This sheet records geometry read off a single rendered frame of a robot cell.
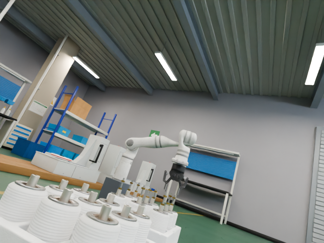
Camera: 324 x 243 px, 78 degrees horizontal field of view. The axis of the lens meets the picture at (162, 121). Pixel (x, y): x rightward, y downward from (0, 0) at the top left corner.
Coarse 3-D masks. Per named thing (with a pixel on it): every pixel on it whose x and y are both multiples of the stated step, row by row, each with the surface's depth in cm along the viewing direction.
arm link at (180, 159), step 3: (177, 156) 111; (180, 156) 110; (183, 156) 110; (174, 159) 106; (177, 159) 106; (180, 159) 110; (183, 159) 110; (186, 159) 111; (174, 162) 111; (177, 162) 106; (180, 162) 105; (183, 162) 105; (186, 162) 105; (183, 165) 109; (186, 165) 105
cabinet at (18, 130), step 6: (6, 120) 539; (6, 126) 525; (18, 126) 517; (24, 126) 531; (0, 132) 525; (12, 132) 509; (18, 132) 519; (24, 132) 532; (30, 132) 545; (0, 138) 512; (6, 138) 501; (12, 138) 509; (24, 138) 533; (6, 144) 500; (12, 144) 510
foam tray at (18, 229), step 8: (0, 224) 43; (8, 224) 44; (16, 224) 45; (24, 224) 47; (0, 232) 42; (8, 232) 42; (16, 232) 42; (24, 232) 43; (72, 232) 52; (0, 240) 42; (8, 240) 41; (16, 240) 41; (24, 240) 40; (32, 240) 41; (40, 240) 42
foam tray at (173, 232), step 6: (174, 228) 107; (180, 228) 115; (150, 234) 85; (156, 234) 84; (162, 234) 84; (168, 234) 88; (174, 234) 98; (156, 240) 83; (162, 240) 83; (168, 240) 86; (174, 240) 102
